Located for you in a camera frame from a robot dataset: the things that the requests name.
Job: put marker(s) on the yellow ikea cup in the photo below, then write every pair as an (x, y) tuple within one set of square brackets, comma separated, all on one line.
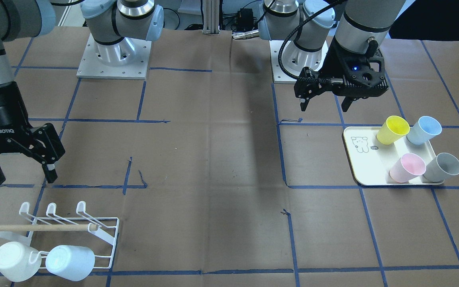
[(394, 128)]

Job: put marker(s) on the light blue ikea cup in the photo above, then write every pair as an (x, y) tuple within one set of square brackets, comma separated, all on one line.
[(73, 263)]

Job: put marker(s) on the grey ikea cup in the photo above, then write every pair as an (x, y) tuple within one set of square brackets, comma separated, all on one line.
[(442, 167)]

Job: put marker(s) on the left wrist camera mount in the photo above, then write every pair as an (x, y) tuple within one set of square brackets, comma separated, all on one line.
[(362, 74)]

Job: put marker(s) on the white wire cup rack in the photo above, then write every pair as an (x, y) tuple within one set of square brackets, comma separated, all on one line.
[(104, 228)]

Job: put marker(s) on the cream plastic tray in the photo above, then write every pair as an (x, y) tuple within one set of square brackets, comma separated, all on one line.
[(371, 161)]

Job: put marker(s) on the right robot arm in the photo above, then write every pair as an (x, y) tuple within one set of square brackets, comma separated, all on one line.
[(111, 22)]

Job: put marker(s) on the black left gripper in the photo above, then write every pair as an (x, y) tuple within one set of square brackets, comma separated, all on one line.
[(338, 60)]

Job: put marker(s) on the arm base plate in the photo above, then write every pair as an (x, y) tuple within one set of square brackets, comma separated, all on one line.
[(294, 60), (127, 59)]

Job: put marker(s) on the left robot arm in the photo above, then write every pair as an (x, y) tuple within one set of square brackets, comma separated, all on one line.
[(309, 23)]

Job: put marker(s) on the pink ikea cup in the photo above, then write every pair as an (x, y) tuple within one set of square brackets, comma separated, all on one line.
[(408, 167)]

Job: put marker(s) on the aluminium frame post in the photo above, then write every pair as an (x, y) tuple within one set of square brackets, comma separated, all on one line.
[(211, 16)]

